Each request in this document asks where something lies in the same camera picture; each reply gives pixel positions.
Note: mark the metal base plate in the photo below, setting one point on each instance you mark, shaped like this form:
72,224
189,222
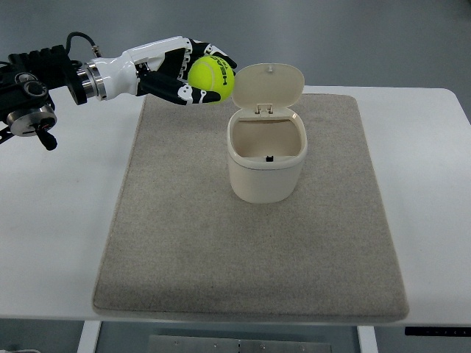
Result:
167,343

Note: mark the white table leg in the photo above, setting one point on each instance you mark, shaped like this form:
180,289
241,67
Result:
367,339
89,337

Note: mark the black table control panel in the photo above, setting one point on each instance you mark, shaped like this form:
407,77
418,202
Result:
453,332

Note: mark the yellow tennis ball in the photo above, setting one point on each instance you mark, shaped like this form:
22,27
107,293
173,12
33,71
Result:
212,73

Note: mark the beige bin with lid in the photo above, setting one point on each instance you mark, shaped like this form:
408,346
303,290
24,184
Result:
266,140

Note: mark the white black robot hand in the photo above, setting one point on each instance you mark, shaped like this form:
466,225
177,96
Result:
160,68

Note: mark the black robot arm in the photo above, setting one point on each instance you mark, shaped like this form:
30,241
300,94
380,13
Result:
27,109

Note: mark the grey felt mat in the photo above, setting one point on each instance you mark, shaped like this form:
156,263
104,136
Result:
182,245

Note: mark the white table leg left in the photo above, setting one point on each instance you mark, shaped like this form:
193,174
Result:
89,337

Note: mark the white table leg right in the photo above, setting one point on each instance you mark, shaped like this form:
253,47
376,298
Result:
367,339

